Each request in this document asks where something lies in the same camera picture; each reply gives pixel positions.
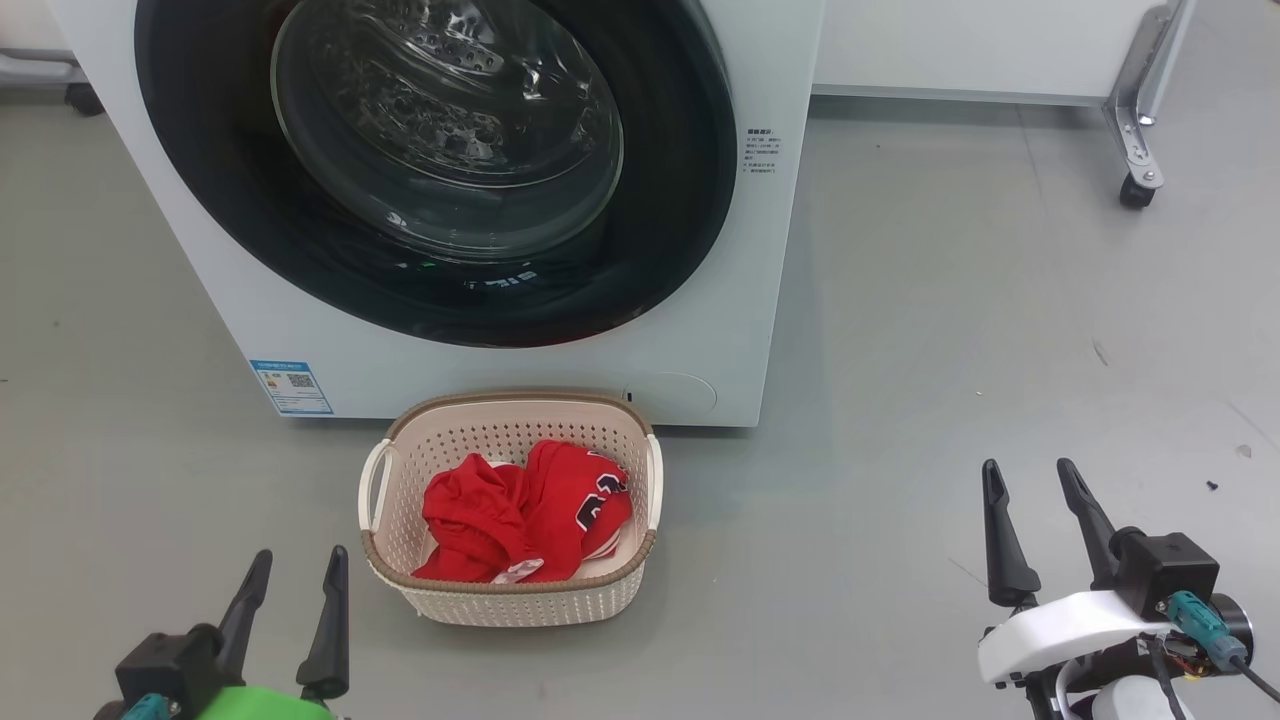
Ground grey frame with caster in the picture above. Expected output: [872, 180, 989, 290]
[0, 48, 107, 118]

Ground round drain filter cover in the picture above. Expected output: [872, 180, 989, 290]
[624, 371, 719, 422]

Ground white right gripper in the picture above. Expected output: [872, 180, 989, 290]
[976, 457, 1182, 692]

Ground white partition board on casters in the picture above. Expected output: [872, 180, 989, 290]
[810, 0, 1199, 210]

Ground white front-load washing machine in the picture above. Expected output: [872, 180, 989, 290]
[45, 0, 827, 429]

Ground red shorts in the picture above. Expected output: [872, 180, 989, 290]
[411, 452, 533, 584]

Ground cream perforated laundry basket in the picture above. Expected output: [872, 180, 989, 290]
[357, 389, 665, 629]

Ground black text instruction sticker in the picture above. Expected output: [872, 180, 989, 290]
[744, 126, 782, 177]

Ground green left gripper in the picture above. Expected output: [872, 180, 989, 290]
[194, 544, 352, 720]

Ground blue energy label sticker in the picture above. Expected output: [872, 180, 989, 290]
[249, 359, 335, 417]

